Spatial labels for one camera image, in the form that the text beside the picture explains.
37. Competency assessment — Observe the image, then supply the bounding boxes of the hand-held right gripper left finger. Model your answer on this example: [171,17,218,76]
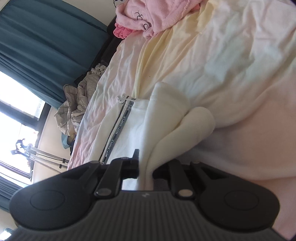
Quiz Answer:
[61,149,141,198]

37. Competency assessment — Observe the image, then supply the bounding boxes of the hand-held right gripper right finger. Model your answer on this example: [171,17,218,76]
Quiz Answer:
[153,159,230,200]

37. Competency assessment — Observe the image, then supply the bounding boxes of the white sweatpants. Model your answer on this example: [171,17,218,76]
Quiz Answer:
[99,81,216,191]

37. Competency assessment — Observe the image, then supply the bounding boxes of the teal pillow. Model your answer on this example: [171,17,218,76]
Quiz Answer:
[61,134,75,149]

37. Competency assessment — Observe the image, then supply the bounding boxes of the grey crumpled quilt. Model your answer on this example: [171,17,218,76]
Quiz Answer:
[54,63,108,140]

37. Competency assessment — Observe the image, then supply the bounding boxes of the garment steamer stand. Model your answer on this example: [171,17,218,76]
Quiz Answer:
[10,138,68,174]

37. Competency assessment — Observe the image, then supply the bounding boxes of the blue curtain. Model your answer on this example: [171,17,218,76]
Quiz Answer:
[0,0,121,110]
[0,175,31,212]

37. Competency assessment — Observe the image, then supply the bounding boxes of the hot pink cloth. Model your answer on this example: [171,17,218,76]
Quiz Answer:
[113,26,133,39]

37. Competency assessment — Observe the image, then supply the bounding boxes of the dark framed window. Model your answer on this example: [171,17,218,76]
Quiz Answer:
[0,71,52,184]

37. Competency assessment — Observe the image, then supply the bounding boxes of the pink plush robe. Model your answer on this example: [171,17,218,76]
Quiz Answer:
[115,0,210,38]

